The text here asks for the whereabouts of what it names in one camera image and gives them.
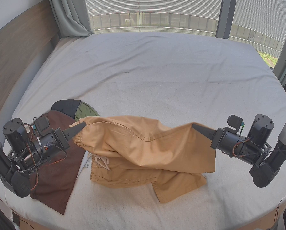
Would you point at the white garment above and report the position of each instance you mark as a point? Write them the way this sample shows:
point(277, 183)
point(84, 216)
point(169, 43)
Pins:
point(85, 163)

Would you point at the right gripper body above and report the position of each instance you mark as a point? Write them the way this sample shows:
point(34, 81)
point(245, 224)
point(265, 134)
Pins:
point(225, 139)

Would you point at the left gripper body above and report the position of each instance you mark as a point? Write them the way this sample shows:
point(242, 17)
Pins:
point(57, 139)

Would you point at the green garment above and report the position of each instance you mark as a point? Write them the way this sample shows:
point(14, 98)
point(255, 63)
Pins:
point(86, 110)

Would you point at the window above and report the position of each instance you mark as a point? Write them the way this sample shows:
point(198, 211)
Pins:
point(157, 6)

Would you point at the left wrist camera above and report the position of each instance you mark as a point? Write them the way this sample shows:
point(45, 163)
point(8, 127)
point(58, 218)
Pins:
point(42, 126)

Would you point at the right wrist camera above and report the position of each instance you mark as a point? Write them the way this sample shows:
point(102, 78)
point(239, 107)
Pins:
point(234, 122)

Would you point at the grey-green curtain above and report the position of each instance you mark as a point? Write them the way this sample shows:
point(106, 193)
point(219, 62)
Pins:
point(66, 13)

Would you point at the black garment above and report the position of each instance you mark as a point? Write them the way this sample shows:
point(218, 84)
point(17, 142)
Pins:
point(65, 106)

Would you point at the tan shorts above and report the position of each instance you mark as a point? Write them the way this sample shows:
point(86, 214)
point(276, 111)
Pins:
point(145, 147)

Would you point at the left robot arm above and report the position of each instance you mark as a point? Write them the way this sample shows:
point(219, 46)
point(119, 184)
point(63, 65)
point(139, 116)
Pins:
point(15, 133)

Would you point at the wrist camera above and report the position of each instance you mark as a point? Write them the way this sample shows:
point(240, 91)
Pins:
point(234, 122)
point(42, 126)

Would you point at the brown shorts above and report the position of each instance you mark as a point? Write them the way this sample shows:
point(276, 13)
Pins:
point(59, 176)

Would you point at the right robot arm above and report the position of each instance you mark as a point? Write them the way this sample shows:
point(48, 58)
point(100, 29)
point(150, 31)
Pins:
point(261, 130)

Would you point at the bed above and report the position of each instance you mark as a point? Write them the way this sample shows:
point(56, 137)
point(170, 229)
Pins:
point(143, 63)

